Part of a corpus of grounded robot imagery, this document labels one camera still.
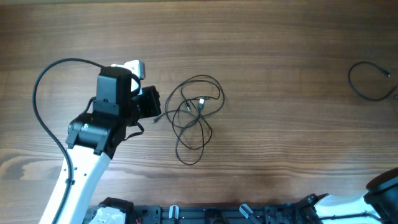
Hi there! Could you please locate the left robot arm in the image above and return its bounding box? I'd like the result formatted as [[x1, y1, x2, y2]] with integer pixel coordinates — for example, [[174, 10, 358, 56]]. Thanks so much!
[[40, 60, 161, 223]]

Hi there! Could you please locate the left camera cable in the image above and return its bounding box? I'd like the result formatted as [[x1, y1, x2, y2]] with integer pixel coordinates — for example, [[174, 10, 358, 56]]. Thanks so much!
[[32, 57, 105, 224]]

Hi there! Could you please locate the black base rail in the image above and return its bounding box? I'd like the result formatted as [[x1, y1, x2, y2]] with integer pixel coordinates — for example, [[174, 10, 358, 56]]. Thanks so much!
[[83, 204, 308, 224]]

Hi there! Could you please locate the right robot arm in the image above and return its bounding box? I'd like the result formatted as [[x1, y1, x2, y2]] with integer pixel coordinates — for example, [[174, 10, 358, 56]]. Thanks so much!
[[295, 168, 397, 224]]

